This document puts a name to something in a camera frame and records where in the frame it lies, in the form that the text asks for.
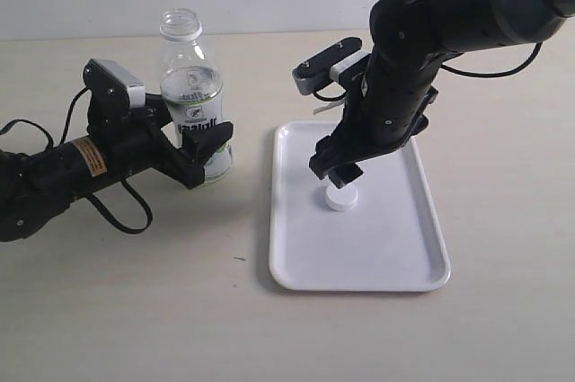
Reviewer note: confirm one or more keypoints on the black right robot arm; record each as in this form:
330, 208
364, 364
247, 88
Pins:
387, 90

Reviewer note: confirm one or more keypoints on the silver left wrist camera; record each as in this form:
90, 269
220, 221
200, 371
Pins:
114, 90

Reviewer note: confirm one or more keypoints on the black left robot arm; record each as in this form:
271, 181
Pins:
37, 188

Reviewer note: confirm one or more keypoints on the white plastic tray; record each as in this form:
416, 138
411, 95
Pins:
384, 236

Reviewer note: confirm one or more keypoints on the white bottle cap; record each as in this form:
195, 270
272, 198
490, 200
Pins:
341, 199

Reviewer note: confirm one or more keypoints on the clear plastic drink bottle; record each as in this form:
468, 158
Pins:
190, 81

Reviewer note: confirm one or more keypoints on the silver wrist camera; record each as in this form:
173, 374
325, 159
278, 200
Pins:
328, 66
114, 90

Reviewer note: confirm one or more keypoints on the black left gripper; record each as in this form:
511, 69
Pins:
136, 142

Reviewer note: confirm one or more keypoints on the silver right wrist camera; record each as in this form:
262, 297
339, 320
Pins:
328, 66

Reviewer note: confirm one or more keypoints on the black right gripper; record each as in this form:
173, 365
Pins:
338, 154

